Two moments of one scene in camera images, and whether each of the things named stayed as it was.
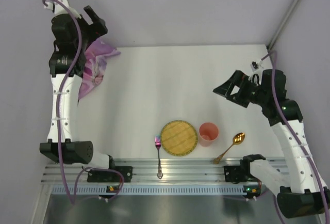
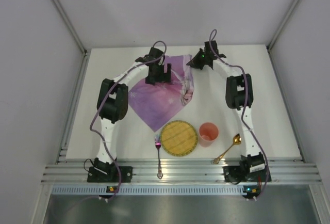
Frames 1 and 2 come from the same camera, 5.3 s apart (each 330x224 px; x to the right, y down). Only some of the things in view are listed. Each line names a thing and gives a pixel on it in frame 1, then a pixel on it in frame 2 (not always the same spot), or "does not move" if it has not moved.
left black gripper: (95, 25) → (158, 78)
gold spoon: (237, 139) does not move
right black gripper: (242, 88) → (200, 62)
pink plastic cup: (208, 133) does not move
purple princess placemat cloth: (95, 62) → (156, 104)
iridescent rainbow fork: (158, 145) does not move
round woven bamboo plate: (179, 138) does not move
